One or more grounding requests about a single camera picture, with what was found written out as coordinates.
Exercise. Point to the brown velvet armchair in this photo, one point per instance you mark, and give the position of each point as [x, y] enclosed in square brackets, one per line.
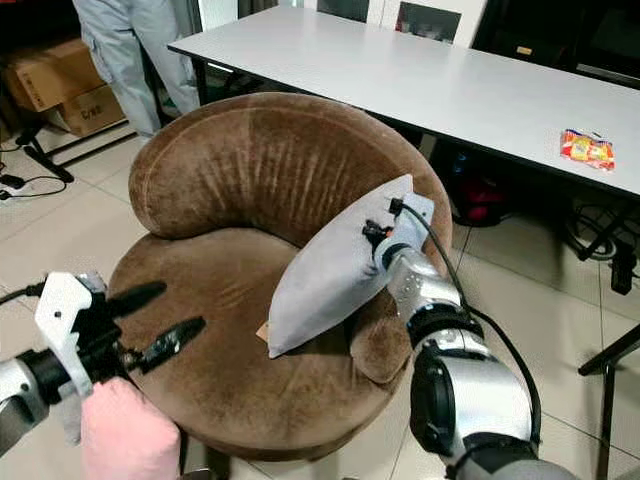
[260, 170]

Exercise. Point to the black metal table foot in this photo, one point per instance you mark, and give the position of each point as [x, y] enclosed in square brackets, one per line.
[50, 160]

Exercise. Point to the printed cardboard box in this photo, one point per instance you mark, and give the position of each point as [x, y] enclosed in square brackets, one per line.
[90, 110]

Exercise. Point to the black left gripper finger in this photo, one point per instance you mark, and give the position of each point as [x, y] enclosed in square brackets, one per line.
[171, 344]
[137, 296]

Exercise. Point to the red object under table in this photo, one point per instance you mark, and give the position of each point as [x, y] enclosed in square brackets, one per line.
[478, 205]

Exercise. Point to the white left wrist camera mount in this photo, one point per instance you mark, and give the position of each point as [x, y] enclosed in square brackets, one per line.
[65, 315]

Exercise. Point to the pink square pillow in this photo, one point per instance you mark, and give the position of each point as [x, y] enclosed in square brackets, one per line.
[130, 435]

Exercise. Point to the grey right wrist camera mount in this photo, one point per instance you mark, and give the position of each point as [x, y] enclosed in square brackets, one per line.
[410, 235]

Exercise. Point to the white long table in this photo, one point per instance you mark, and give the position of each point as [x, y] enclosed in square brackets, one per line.
[400, 70]

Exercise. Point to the grey square pillow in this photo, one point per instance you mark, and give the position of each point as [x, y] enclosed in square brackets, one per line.
[335, 275]

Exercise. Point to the plain cardboard box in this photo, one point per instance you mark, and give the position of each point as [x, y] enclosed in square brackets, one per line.
[50, 72]

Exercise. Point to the orange snack packet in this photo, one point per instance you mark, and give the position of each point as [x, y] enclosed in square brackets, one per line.
[588, 150]

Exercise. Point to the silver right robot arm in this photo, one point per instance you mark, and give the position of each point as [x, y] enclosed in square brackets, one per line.
[480, 400]

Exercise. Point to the person in grey trousers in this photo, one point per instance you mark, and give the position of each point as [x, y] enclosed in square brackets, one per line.
[130, 50]

